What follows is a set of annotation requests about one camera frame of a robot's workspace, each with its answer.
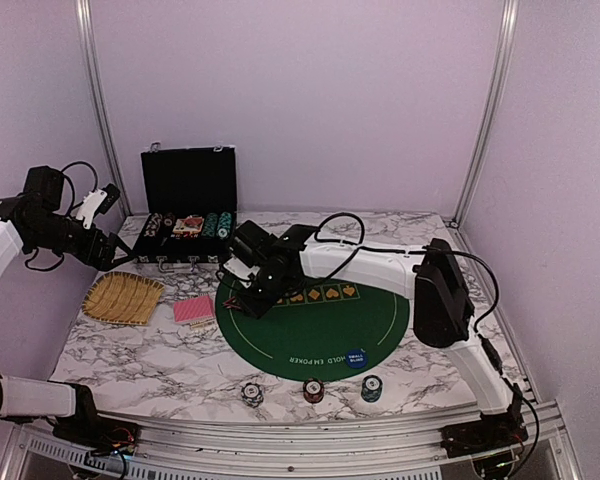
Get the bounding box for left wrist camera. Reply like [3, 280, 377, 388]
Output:
[75, 183, 120, 230]

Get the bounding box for blue white chip stack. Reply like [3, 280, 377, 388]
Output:
[241, 382, 264, 408]

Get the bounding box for blue gold card box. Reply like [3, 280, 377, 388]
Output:
[190, 319, 216, 332]

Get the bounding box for black red all-in triangle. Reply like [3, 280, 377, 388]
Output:
[223, 297, 242, 311]

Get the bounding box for green chips row in case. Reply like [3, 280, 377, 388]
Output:
[201, 213, 219, 238]

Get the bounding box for card deck in case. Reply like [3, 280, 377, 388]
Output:
[172, 218, 203, 238]

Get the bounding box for right aluminium frame post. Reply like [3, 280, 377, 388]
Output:
[449, 0, 520, 229]

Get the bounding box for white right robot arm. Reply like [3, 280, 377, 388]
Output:
[221, 221, 515, 448]

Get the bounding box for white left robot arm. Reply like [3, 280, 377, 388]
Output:
[0, 192, 134, 445]

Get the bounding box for blue chips in case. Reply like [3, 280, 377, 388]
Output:
[143, 213, 163, 238]

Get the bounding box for aluminium frame post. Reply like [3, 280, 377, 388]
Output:
[449, 0, 520, 229]
[75, 0, 132, 217]

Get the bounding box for blue small blind button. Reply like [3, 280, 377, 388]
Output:
[345, 348, 368, 369]

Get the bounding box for red black chip stack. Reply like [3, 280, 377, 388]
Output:
[302, 378, 324, 404]

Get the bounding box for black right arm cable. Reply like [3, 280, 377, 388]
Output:
[214, 212, 541, 451]

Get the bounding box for teal chips row in case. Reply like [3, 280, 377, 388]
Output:
[216, 212, 233, 240]

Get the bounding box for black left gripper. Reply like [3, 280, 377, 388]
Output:
[28, 214, 133, 271]

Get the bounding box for aluminium front rail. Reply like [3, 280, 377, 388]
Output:
[0, 402, 582, 479]

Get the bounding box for black poker chip case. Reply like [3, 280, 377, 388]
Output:
[134, 146, 237, 265]

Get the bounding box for round green poker mat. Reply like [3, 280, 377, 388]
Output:
[215, 282, 410, 382]

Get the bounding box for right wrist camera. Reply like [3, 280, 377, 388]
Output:
[220, 220, 276, 285]

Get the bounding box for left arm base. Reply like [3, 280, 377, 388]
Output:
[53, 415, 140, 455]

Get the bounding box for red-backed card deck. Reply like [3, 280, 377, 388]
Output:
[173, 295, 215, 324]

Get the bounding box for brown chips in case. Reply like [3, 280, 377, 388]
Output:
[163, 213, 175, 227]

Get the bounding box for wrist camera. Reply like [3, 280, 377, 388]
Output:
[220, 220, 276, 285]
[75, 183, 120, 230]

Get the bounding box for woven bamboo tray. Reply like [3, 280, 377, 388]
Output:
[82, 272, 164, 326]

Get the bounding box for left aluminium frame post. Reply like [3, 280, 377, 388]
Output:
[75, 0, 132, 217]

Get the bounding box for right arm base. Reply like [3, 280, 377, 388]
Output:
[440, 413, 529, 458]

